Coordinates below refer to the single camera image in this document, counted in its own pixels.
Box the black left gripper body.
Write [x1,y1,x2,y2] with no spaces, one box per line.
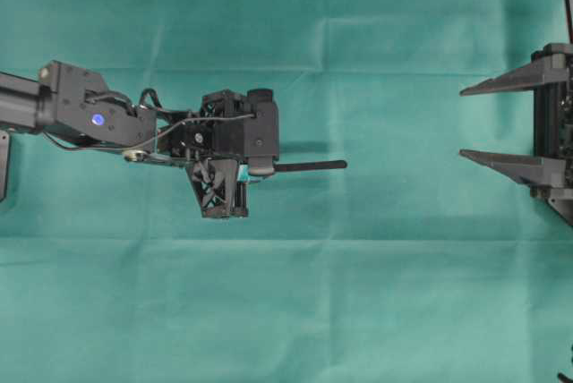
[157,89,250,217]

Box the green table cloth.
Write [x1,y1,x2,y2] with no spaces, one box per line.
[1,0,572,382]

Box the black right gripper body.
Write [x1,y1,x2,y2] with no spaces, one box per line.
[532,44,572,222]

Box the black cable at edge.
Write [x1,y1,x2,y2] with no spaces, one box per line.
[556,342,573,383]

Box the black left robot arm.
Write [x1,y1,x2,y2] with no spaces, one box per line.
[1,61,259,218]

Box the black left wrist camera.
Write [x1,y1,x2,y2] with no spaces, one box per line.
[244,89,280,176]

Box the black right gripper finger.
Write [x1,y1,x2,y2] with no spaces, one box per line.
[459,149,565,186]
[459,64,535,97]

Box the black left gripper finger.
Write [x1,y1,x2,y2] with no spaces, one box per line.
[185,159,240,218]

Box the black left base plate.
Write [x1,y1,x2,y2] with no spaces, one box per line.
[0,131,11,201]

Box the black Velcro strap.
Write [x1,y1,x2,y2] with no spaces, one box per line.
[273,159,348,174]

